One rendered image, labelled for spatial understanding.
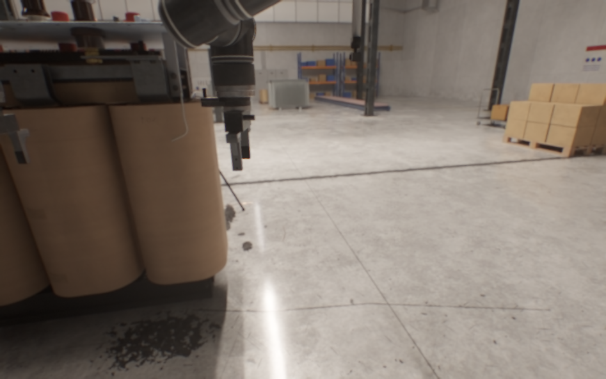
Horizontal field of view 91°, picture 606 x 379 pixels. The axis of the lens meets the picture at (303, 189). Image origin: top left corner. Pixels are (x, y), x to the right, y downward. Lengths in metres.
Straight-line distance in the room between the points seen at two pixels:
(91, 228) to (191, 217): 0.43
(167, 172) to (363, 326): 1.19
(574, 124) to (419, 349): 4.96
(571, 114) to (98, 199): 5.95
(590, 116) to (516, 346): 4.84
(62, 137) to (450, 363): 1.87
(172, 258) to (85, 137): 0.66
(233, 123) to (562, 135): 5.73
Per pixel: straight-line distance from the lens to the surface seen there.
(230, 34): 0.78
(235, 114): 0.81
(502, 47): 13.50
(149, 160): 1.47
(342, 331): 1.63
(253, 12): 0.68
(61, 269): 1.81
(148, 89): 1.46
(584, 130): 6.23
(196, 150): 1.45
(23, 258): 1.94
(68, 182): 1.61
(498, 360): 1.72
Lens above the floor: 1.15
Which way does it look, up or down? 20 degrees down
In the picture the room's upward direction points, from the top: 1 degrees counter-clockwise
